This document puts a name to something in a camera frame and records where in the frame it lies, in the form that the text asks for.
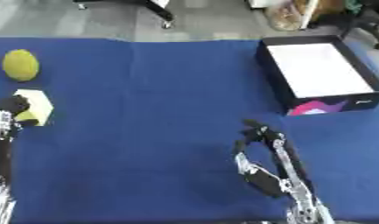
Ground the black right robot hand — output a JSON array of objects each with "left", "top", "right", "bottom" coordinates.
[{"left": 230, "top": 118, "right": 319, "bottom": 202}]

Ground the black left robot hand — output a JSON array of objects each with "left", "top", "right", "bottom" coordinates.
[{"left": 0, "top": 94, "right": 41, "bottom": 182}]

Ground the pale yellow block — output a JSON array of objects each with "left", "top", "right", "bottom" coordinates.
[{"left": 12, "top": 88, "right": 56, "bottom": 127}]

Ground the black box with white inside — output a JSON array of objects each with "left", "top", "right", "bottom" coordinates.
[{"left": 253, "top": 34, "right": 379, "bottom": 117}]

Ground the yellow-green round toy fruit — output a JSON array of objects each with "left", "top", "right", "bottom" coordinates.
[{"left": 0, "top": 48, "right": 42, "bottom": 82}]

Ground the tan bag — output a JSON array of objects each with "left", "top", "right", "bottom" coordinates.
[{"left": 263, "top": 0, "right": 307, "bottom": 32}]

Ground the white board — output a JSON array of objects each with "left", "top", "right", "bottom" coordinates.
[{"left": 298, "top": 0, "right": 321, "bottom": 31}]

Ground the black wheeled stand leg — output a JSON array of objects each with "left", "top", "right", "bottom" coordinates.
[{"left": 73, "top": 0, "right": 177, "bottom": 30}]

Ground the black chair leg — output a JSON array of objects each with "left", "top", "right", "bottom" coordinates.
[{"left": 340, "top": 8, "right": 379, "bottom": 51}]

